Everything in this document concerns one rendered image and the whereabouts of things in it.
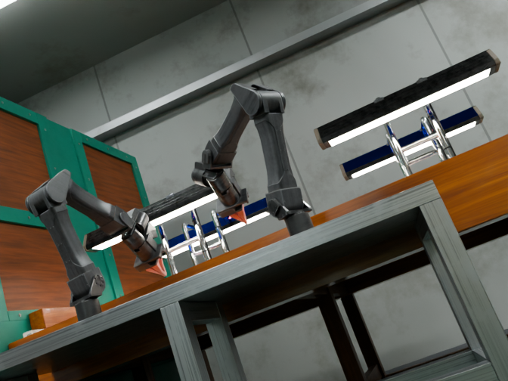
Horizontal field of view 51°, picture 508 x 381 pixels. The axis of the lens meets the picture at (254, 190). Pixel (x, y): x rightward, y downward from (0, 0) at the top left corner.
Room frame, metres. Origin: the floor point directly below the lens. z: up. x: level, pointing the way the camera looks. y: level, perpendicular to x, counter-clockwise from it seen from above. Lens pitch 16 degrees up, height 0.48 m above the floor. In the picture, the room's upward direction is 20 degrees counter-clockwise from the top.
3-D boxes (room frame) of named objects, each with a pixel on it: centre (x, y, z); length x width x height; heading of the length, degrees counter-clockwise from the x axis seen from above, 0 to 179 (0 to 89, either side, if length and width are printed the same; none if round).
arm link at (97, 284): (1.39, 0.52, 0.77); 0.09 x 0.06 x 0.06; 65
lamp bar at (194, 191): (1.89, 0.37, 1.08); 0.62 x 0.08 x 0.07; 77
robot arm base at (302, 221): (1.28, -0.08, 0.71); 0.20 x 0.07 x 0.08; 80
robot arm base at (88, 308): (1.38, 0.52, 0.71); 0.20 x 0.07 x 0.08; 80
